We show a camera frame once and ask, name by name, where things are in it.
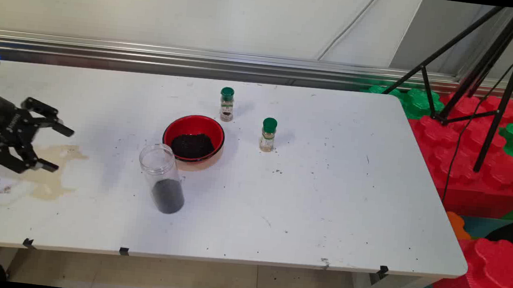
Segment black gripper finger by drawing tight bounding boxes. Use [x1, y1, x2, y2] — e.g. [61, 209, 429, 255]
[0, 136, 62, 177]
[19, 96, 77, 138]

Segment clear plastic jar black seeds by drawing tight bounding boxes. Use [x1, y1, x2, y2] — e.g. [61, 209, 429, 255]
[134, 141, 190, 216]

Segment red bowl with black seeds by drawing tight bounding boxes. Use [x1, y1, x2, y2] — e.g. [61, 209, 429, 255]
[160, 112, 227, 166]

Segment green-capped spice bottle dark contents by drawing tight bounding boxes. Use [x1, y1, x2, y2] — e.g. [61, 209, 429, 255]
[218, 87, 237, 123]

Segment green-capped spice bottle pale contents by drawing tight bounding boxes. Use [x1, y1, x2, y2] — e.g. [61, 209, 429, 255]
[259, 117, 279, 153]

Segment green cloth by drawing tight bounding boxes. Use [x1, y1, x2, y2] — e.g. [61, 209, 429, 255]
[358, 83, 446, 122]

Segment orange foam piece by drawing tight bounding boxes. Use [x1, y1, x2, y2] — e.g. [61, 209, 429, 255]
[444, 211, 474, 241]

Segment black tripod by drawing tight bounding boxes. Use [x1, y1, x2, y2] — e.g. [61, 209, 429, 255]
[375, 0, 513, 176]

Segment aluminium wall rail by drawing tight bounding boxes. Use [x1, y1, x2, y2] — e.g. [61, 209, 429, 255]
[0, 29, 513, 109]

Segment thin white wall cable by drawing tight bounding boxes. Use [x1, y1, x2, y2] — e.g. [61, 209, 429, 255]
[316, 0, 380, 66]

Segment thin black tripod cable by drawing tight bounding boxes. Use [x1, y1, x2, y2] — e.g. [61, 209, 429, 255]
[440, 3, 513, 210]

